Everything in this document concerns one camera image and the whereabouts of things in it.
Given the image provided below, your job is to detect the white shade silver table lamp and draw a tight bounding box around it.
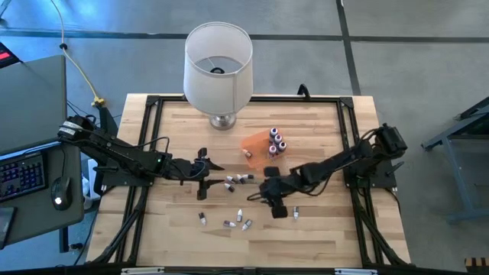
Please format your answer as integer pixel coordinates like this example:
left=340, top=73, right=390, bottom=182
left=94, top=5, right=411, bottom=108
left=183, top=21, right=254, bottom=131

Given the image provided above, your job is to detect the black clamp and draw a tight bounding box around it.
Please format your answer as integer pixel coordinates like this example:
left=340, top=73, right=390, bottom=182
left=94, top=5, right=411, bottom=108
left=296, top=82, right=313, bottom=99

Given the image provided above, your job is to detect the black backlit keyboard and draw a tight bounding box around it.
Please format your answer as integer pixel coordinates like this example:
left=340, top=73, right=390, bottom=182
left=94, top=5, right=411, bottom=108
left=0, top=151, right=50, bottom=202

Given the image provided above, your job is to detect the black flat device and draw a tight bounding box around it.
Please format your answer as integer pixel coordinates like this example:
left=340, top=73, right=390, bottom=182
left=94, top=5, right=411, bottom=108
left=0, top=206, right=17, bottom=251

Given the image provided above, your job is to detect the black aluminium table frame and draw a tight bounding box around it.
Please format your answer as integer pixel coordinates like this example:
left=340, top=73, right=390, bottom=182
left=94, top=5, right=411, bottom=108
left=89, top=94, right=412, bottom=268

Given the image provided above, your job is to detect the grey metal stand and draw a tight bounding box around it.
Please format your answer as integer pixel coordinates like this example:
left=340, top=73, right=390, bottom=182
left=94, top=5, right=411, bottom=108
left=421, top=95, right=489, bottom=226

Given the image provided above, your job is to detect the black device red display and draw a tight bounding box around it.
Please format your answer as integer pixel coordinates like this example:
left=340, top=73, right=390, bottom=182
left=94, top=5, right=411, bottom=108
left=0, top=40, right=24, bottom=70

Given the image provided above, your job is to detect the yellow cable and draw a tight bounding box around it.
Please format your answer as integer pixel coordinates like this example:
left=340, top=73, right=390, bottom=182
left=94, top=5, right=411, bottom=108
left=49, top=0, right=107, bottom=108

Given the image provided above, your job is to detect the black computer mouse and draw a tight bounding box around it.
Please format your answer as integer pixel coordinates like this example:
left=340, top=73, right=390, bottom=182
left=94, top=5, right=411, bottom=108
left=50, top=176, right=74, bottom=212

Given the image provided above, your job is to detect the black desk leg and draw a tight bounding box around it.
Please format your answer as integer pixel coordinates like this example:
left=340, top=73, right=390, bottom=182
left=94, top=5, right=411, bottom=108
left=97, top=105, right=119, bottom=137

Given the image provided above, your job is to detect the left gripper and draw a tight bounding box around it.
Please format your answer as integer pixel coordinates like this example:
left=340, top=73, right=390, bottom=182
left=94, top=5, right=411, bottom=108
left=170, top=147, right=225, bottom=201

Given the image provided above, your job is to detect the grey raised desk top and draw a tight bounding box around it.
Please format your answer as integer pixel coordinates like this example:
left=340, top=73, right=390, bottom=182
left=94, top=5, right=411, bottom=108
left=0, top=54, right=70, bottom=156

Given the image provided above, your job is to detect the white bar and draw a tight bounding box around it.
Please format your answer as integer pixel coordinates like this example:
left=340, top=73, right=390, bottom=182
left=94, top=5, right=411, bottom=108
left=334, top=267, right=379, bottom=275
left=121, top=267, right=166, bottom=275

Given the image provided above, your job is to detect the orange black striped block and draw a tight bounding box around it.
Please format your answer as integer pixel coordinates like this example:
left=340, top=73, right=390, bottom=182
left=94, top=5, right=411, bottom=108
left=464, top=257, right=489, bottom=269

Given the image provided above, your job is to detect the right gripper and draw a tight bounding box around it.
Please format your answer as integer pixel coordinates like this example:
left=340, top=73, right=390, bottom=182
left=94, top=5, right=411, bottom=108
left=258, top=167, right=297, bottom=219

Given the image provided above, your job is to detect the orange translucent plastic bin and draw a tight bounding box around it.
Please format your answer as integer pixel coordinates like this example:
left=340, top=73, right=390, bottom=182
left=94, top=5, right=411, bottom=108
left=240, top=128, right=290, bottom=172

